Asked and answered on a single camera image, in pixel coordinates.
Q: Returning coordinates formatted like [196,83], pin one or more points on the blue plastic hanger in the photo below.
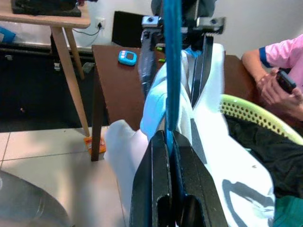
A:
[172,71]

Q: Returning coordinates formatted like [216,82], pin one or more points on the white wall socket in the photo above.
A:
[100,23]

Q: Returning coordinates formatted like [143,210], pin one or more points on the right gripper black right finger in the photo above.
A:
[201,201]

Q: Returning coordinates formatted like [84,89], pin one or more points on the black case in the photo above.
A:
[47,8]

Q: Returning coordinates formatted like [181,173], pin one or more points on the white shirt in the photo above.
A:
[213,142]

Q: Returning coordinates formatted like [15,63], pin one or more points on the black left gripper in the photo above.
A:
[191,37]

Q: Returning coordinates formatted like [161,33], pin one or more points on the black flat panel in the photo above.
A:
[127,28]

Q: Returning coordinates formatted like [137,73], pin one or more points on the brown wooden table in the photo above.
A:
[118,89]

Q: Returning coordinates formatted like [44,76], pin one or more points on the black smartphone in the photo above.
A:
[286,82]

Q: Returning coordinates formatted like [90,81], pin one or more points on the person in pink shirt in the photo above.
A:
[288,52]

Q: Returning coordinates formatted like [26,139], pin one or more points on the silver robot leg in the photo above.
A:
[23,203]

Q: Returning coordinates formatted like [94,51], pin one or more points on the person left hand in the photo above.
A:
[291,104]

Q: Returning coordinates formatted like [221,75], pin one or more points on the blue digital timer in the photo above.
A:
[127,58]

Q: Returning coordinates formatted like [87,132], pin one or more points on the teal garment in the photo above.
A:
[291,212]

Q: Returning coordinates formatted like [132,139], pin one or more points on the person right hand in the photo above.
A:
[268,88]

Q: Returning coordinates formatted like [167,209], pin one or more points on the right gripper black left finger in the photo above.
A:
[151,189]

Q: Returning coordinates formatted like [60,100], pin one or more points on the orange box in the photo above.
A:
[87,143]

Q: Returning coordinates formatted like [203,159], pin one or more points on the green laundry basket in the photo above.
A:
[255,113]

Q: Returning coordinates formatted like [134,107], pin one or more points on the light wooden table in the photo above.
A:
[47,20]

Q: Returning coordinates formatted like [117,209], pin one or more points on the black garment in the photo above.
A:
[272,153]

